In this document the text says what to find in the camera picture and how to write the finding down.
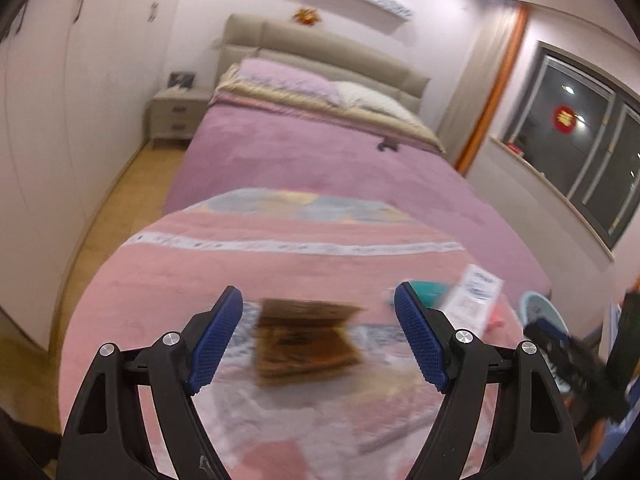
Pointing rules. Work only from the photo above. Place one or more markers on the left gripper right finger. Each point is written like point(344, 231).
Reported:
point(531, 435)

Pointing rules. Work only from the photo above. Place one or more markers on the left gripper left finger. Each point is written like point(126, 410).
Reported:
point(105, 436)

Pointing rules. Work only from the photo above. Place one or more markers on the blue white long carton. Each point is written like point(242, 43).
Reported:
point(470, 302)

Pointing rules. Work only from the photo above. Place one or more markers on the teal packaged cloth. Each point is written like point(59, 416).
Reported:
point(430, 293)

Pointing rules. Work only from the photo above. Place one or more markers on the brown cardboard box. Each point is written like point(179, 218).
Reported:
point(297, 339)

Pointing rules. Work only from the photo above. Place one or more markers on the pink packaged cloth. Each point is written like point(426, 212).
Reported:
point(496, 318)

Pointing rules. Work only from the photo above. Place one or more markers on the person hand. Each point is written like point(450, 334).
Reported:
point(593, 443)

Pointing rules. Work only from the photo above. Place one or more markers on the light blue plastic basket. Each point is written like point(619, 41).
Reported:
point(532, 308)

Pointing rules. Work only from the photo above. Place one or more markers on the pink patterned blanket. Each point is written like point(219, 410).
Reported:
point(367, 423)

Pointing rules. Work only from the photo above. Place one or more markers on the red box on sill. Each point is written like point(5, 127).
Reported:
point(515, 149)

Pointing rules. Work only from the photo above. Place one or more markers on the dark framed window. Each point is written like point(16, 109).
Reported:
point(596, 167)

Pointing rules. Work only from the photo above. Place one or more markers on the red fu window sticker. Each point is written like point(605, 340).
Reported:
point(564, 119)

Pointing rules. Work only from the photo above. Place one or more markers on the purple bed sheet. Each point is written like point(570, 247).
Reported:
point(241, 147)

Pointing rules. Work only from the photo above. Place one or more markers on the dark object on bed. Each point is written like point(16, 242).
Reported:
point(388, 144)

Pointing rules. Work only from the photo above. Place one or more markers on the beige bedside table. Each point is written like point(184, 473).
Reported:
point(175, 113)

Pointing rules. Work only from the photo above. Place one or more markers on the orange beige curtain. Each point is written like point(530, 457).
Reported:
point(483, 81)

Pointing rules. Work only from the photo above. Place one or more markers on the folded beige quilt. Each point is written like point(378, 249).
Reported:
point(242, 92)

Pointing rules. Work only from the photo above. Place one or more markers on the white wardrobe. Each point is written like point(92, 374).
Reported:
point(76, 76)

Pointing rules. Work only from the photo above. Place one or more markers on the white dotted pillow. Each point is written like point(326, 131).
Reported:
point(357, 95)

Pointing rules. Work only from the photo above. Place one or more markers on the purple pillow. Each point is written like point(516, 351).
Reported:
point(279, 76)

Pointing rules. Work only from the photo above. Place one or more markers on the beige padded headboard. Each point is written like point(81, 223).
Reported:
point(331, 56)

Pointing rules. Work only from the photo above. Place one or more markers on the orange plush toy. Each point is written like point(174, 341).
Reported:
point(306, 16)

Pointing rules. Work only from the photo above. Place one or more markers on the small picture frame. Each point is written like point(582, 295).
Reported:
point(181, 80)

